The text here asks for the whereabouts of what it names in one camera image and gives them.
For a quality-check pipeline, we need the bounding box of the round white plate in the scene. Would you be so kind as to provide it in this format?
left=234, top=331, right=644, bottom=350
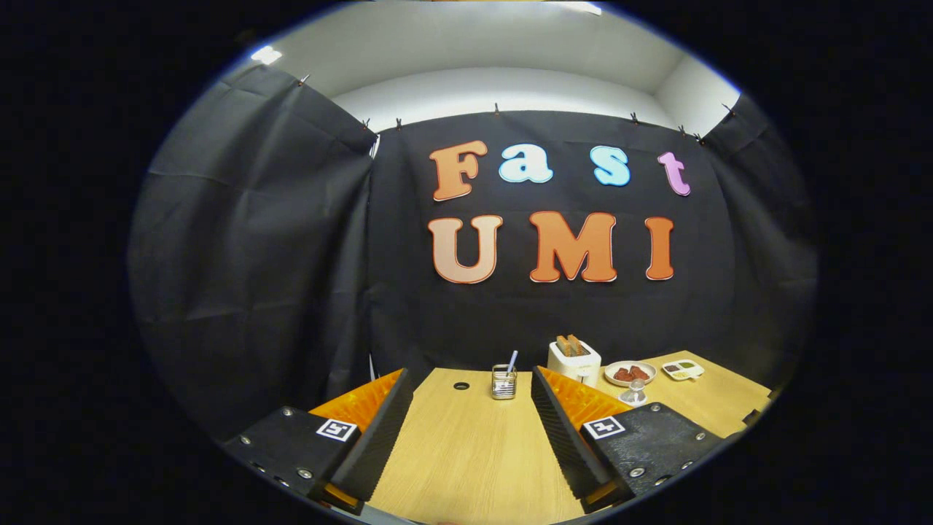
left=604, top=360, right=658, bottom=387

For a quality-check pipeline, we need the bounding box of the white toaster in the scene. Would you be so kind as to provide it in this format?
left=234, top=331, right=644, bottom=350
left=547, top=339, right=603, bottom=387

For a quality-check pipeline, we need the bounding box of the wooden table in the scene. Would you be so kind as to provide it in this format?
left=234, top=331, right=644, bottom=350
left=313, top=350, right=773, bottom=524

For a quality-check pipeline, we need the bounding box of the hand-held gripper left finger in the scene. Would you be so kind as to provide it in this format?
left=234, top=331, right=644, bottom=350
left=222, top=367, right=414, bottom=515

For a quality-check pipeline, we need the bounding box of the black backdrop cloth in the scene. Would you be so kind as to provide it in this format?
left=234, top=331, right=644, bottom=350
left=128, top=62, right=819, bottom=438

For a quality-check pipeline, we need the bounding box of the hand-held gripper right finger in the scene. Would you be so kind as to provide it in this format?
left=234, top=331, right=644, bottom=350
left=530, top=365, right=727, bottom=511

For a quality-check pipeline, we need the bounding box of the white divided condiment dish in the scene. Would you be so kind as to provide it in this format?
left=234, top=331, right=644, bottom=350
left=661, top=359, right=706, bottom=381

